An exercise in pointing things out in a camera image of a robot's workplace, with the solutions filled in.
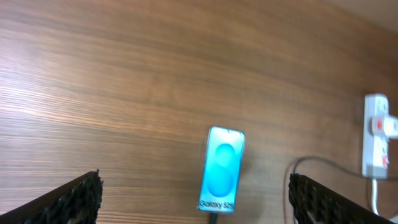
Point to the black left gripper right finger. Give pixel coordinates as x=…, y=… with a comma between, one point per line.
x=314, y=203

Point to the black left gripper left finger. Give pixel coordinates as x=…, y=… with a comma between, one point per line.
x=77, y=201

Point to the blue Galaxy S25 smartphone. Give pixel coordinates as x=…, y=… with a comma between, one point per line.
x=222, y=166

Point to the white USB charger plug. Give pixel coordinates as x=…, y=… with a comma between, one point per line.
x=384, y=126

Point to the white power strip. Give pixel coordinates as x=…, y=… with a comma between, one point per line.
x=375, y=147

